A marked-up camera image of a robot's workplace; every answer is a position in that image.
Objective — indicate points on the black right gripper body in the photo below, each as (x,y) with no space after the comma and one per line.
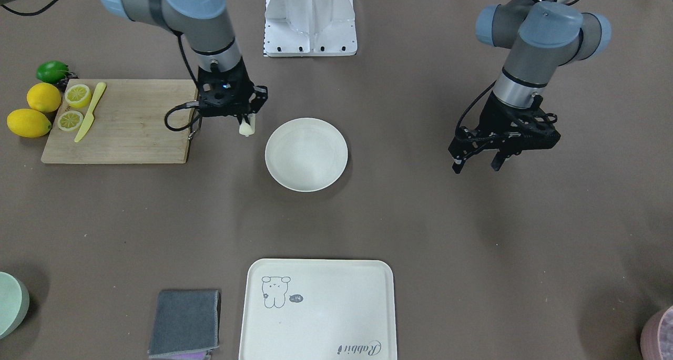
(258,95)

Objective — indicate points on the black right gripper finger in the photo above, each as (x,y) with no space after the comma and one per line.
(244,119)

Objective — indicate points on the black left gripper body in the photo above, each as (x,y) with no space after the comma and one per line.
(498,111)

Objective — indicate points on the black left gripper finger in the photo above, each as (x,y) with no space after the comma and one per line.
(499,159)
(459,162)

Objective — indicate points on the cream round plate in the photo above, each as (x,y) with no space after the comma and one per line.
(306,154)

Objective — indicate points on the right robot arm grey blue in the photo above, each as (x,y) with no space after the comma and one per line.
(204,23)

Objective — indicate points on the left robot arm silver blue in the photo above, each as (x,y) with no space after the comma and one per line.
(541,35)

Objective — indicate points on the cream rectangular tray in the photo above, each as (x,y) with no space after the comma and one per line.
(319,309)

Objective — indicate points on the wooden cutting board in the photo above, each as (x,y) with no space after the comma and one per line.
(128,127)

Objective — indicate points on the yellow plastic knife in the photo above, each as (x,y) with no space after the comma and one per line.
(89,117)

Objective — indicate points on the lemon half upper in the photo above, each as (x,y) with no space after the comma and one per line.
(78,96)

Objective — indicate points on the lemon half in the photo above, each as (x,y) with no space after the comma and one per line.
(78,96)
(70,120)

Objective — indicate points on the lemon half lower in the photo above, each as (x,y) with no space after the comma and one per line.
(70,120)

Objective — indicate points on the green lime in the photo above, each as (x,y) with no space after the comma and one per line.
(52,71)

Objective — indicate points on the whole yellow lemon far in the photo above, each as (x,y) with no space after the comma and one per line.
(44,97)

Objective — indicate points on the whole yellow lemon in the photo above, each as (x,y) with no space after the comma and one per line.
(44,97)
(28,123)

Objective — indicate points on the whole yellow lemon near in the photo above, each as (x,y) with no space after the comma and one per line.
(28,123)

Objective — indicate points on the grey folded cloth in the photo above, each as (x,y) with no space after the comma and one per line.
(186,324)

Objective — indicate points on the pink bowl with ice cubes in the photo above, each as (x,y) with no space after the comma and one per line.
(656,336)

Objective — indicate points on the mint green bowl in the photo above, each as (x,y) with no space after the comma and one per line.
(14,303)

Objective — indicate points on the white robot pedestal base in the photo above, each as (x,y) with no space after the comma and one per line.
(309,28)

